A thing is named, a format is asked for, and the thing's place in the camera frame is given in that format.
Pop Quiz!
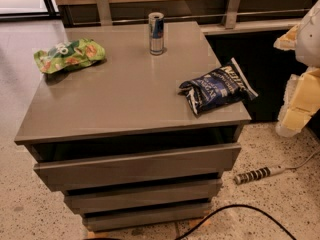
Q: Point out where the middle grey drawer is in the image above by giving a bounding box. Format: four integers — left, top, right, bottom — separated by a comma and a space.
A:
64, 179, 222, 214

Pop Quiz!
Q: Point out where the grey drawer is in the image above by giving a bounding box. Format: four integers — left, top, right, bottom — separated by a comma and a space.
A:
64, 179, 222, 214
34, 143, 241, 191
83, 201, 210, 232

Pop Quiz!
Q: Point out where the bottom grey drawer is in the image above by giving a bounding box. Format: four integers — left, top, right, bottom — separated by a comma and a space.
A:
83, 201, 210, 232

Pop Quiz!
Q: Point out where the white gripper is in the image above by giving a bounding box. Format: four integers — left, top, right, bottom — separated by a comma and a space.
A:
273, 0, 320, 137

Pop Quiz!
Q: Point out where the green chip bag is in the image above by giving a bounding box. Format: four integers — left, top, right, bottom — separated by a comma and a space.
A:
34, 38, 106, 74

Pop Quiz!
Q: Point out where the right metal bracket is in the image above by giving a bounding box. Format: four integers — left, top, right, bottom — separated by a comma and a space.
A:
223, 0, 241, 29

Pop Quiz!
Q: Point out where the blue chip bag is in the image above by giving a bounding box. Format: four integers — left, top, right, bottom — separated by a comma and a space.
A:
179, 58, 258, 115

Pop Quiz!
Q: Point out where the wooden wall counter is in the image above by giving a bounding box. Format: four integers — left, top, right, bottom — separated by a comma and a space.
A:
55, 0, 316, 27

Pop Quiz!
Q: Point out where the redbull can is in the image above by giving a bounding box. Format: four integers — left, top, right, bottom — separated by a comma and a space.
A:
148, 12, 164, 55

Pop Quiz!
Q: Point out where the black floor cable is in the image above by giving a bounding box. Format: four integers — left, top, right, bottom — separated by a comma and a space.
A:
174, 203, 298, 240

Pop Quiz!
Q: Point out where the left metal bracket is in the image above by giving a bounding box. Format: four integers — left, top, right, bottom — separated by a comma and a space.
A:
96, 0, 112, 26

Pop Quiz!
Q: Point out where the white power strip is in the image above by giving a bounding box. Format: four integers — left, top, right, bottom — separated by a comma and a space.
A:
233, 149, 320, 185

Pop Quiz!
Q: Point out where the metal bracket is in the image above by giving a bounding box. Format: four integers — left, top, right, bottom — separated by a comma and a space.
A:
223, 0, 241, 29
96, 0, 112, 26

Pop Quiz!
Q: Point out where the grey drawer cabinet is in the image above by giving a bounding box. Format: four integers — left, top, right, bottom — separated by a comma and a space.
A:
15, 22, 250, 219

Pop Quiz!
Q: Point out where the top grey drawer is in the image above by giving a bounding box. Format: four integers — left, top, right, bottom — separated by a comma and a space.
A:
34, 143, 241, 191

